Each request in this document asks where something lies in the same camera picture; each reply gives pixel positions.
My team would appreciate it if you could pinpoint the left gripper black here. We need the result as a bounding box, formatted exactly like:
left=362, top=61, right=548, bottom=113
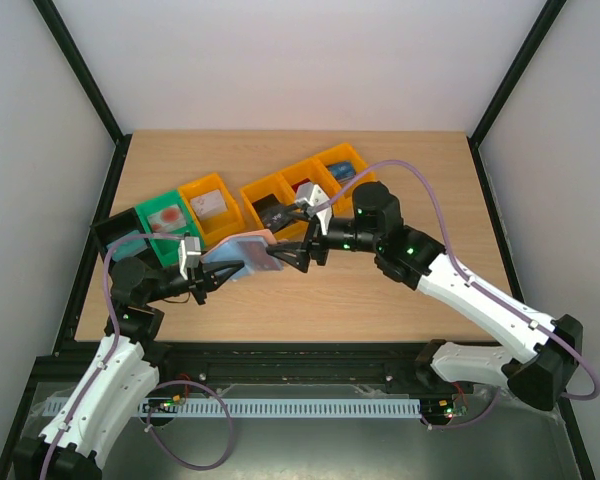
left=145, top=251, right=244, bottom=305

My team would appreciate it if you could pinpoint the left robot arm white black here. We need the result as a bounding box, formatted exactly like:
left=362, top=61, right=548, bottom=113
left=13, top=257, right=244, bottom=479

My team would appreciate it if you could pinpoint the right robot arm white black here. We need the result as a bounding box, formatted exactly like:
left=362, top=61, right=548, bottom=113
left=267, top=182, right=583, bottom=411

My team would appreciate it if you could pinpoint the black card stack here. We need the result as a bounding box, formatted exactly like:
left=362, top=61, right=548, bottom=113
left=253, top=194, right=294, bottom=233

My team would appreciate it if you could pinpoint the red white card stack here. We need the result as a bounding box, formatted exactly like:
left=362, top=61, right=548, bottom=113
left=147, top=204, right=187, bottom=233

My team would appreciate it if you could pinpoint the blue card stack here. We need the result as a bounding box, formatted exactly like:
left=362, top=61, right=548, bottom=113
left=326, top=161, right=357, bottom=184

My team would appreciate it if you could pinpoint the teal card stack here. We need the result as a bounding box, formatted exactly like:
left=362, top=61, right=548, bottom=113
left=112, top=234, right=147, bottom=261

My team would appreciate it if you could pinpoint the yellow triple bin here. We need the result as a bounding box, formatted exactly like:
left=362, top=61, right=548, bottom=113
left=240, top=143, right=369, bottom=240

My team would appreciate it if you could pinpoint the yellow bin single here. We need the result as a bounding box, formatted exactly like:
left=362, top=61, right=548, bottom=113
left=177, top=173, right=246, bottom=247

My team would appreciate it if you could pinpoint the black bin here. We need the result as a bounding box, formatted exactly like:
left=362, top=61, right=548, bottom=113
left=90, top=208, right=152, bottom=263

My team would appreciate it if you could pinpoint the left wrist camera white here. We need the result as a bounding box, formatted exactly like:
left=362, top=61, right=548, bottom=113
left=178, top=235, right=202, bottom=280

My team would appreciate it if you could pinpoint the light blue cable duct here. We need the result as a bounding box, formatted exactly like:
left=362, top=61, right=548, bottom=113
left=45, top=397, right=423, bottom=419

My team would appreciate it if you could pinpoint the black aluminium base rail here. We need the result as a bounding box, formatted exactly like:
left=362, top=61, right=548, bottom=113
left=29, top=341, right=561, bottom=396

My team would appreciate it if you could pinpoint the left black frame post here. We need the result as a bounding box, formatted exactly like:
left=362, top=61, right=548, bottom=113
left=31, top=0, right=127, bottom=146

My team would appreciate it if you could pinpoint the black frame post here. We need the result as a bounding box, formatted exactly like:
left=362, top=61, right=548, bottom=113
left=469, top=0, right=569, bottom=146
left=31, top=0, right=127, bottom=146

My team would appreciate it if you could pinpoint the right black frame post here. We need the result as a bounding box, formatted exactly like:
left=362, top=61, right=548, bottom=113
left=469, top=0, right=569, bottom=146

